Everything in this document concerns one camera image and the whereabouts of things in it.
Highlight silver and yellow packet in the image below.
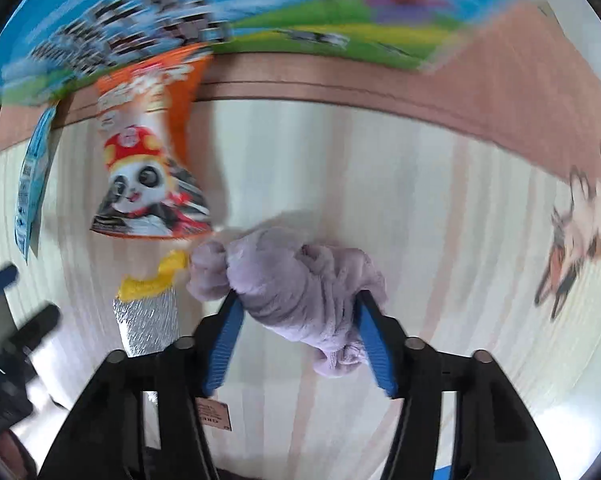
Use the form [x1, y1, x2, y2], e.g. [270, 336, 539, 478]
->
[112, 250, 190, 405]

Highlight orange panda snack packet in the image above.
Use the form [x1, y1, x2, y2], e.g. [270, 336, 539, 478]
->
[89, 44, 216, 239]

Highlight striped mat with fox print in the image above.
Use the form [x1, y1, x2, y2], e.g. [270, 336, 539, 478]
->
[0, 0, 601, 480]

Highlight light blue packet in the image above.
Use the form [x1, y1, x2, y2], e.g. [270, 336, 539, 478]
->
[13, 105, 57, 265]

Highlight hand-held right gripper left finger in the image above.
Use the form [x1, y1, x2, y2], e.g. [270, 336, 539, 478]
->
[39, 291, 245, 480]

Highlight colourful printed blanket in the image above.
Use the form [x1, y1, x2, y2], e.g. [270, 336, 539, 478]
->
[0, 0, 549, 107]

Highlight small brown label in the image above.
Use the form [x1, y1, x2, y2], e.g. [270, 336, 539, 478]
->
[195, 397, 232, 432]

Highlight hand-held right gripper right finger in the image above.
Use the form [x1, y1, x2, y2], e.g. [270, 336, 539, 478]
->
[353, 291, 562, 480]

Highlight purple plush cloth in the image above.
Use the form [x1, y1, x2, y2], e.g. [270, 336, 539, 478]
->
[186, 226, 389, 379]

